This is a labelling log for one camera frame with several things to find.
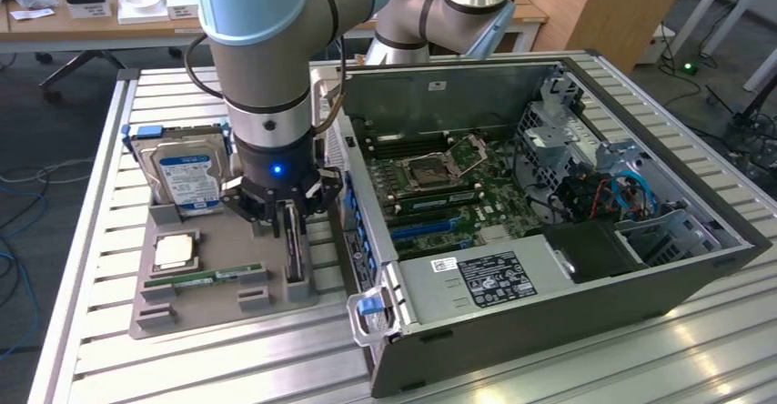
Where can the wooden cabinet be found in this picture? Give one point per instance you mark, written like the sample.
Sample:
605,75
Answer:
607,13

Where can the plain white box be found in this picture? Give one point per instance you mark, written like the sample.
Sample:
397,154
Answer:
182,6

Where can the grey parts rack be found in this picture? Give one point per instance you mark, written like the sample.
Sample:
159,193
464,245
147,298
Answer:
206,304

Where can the small silver chipset heatsink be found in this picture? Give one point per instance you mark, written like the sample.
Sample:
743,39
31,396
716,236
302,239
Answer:
497,235

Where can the green graphics card black cooler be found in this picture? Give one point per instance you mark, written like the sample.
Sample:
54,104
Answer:
294,249

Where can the silver CPU chip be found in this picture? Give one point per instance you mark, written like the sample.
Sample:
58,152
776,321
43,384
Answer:
177,251

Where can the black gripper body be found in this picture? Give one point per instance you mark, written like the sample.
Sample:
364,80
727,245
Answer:
277,167

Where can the white box with black top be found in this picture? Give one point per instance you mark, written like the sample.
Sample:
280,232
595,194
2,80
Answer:
89,6

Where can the blue case latch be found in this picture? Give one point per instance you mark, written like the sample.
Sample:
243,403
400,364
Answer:
368,307

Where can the blue card retention clip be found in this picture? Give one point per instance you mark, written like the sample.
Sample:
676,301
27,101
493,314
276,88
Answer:
357,220
364,242
350,199

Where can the tall metal disk bay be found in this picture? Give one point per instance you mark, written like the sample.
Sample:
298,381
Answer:
547,140

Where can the green RAM stick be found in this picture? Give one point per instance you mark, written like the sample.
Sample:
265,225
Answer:
201,277

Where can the device with green light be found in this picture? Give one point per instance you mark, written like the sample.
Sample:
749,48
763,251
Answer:
688,66

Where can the black office chair base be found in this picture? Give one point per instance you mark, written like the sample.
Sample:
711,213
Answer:
67,69

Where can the black back panel label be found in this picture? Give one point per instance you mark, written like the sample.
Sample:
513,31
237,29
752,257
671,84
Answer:
358,258

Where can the black floor stand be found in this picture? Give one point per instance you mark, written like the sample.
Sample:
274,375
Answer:
753,104

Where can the grey power supply unit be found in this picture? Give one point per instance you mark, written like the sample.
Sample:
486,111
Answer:
437,285

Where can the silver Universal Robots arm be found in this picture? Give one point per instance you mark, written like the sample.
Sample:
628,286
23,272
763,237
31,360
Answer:
261,67

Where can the green motherboard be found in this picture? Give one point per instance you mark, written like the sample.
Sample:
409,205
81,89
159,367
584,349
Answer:
504,204

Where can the metal socket cover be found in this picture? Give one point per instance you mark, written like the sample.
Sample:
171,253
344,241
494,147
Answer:
470,154

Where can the black fan shroud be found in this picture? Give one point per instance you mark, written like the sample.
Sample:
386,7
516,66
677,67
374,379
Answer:
595,249

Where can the long expansion slot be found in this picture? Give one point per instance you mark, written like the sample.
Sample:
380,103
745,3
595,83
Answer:
425,218
422,230

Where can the low metal disk bay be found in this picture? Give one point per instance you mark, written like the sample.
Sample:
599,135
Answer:
668,240

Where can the hard disk with blue rails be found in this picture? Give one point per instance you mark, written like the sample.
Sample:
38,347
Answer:
182,181

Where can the small paper slip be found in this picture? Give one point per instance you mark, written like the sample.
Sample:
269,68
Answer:
31,13

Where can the white table frame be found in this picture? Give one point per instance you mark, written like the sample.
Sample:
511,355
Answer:
766,69

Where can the dark grey PC case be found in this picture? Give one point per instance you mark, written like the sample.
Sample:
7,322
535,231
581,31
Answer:
547,331

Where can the CPU socket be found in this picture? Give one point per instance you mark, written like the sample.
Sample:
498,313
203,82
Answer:
428,172

